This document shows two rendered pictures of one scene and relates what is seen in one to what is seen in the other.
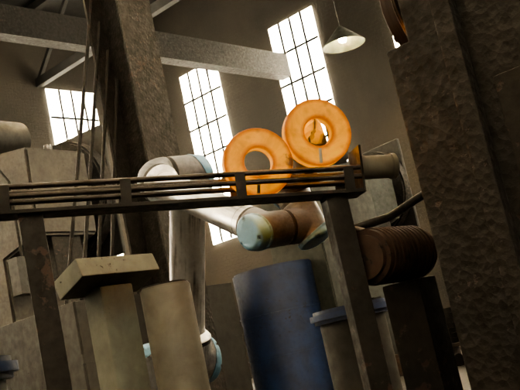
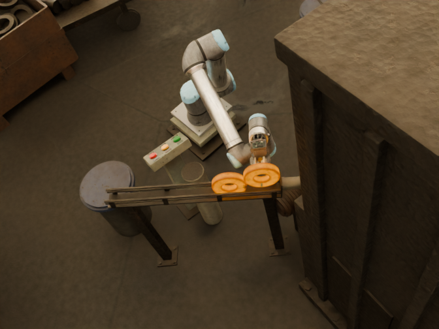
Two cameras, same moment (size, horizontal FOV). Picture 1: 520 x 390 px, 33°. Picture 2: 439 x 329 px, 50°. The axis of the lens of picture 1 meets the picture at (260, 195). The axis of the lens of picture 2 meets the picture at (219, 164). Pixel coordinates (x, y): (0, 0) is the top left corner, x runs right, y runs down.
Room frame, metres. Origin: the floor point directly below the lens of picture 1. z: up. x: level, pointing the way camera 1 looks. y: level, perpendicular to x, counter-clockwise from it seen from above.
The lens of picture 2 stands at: (0.95, -0.56, 2.48)
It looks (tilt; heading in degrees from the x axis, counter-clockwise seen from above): 55 degrees down; 30
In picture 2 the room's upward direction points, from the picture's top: 20 degrees counter-clockwise
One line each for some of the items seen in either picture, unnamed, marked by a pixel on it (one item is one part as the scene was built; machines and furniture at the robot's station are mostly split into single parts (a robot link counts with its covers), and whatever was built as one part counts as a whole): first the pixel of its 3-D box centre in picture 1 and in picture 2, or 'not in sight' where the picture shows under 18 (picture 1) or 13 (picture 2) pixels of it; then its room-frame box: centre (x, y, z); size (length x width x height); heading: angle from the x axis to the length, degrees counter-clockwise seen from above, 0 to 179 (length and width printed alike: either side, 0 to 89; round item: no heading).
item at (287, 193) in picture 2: (413, 341); (297, 213); (2.04, -0.27, 0.27); 0.22 x 0.13 x 0.53; 139
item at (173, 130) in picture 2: not in sight; (204, 124); (2.75, 0.48, 0.04); 0.40 x 0.40 x 0.08; 55
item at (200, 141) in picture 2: not in sight; (202, 118); (2.75, 0.48, 0.10); 0.32 x 0.32 x 0.04; 55
